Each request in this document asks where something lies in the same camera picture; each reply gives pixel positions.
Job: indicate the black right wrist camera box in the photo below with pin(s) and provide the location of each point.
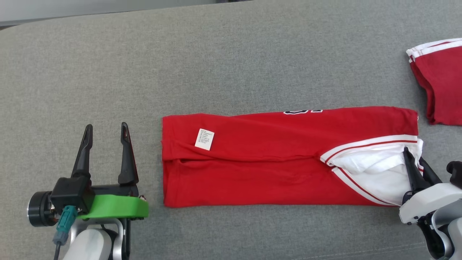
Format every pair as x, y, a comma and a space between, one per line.
455, 173

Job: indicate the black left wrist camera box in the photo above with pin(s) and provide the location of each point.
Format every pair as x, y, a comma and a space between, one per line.
72, 193

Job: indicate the red white sleeved jersey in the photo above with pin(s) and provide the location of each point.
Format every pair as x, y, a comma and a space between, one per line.
252, 180

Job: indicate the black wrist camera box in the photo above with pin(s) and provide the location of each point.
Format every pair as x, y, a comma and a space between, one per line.
455, 173
72, 193

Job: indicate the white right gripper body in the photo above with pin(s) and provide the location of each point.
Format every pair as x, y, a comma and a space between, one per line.
429, 202

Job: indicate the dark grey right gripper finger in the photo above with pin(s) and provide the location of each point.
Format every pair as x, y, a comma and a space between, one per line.
413, 175
431, 177

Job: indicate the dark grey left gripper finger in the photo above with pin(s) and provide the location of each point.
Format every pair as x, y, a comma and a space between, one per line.
127, 162
83, 159

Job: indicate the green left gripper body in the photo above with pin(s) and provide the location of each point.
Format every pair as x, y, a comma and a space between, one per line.
115, 207

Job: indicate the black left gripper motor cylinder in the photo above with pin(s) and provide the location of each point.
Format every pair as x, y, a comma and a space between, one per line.
39, 209

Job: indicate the red shorts white waistband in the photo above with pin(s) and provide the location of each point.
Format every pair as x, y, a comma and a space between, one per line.
444, 90

